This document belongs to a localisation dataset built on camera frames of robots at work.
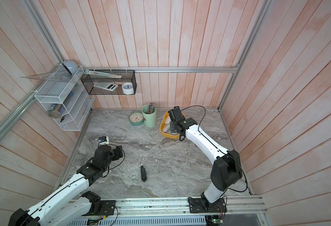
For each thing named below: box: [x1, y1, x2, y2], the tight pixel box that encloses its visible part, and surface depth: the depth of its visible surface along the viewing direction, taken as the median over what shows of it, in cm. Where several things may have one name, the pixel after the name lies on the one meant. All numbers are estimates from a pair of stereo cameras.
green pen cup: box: [141, 102, 158, 129], surface depth 103 cm
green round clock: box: [128, 112, 144, 126], surface depth 113 cm
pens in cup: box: [148, 102, 156, 114], surface depth 100 cm
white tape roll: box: [121, 82, 134, 95], surface depth 97 cm
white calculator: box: [93, 82, 119, 92], surface depth 100 cm
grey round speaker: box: [62, 59, 79, 76], surface depth 85 cm
